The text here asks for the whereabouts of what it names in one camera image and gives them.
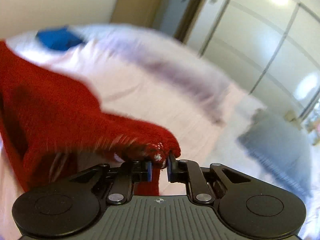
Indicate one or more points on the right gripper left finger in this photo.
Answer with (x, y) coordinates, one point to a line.
(125, 177)

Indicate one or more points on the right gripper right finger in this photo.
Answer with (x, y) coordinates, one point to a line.
(190, 174)

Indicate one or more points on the red knit sweater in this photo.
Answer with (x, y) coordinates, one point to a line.
(50, 123)

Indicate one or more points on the lilac blanket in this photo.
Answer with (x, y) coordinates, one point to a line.
(175, 63)

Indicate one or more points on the white bed duvet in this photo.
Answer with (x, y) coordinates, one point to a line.
(125, 88)

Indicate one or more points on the light blue cushion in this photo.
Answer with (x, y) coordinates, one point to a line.
(282, 149)

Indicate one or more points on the folded blue garment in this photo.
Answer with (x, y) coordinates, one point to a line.
(59, 39)

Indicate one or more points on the wooden door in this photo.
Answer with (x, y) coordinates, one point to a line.
(135, 12)

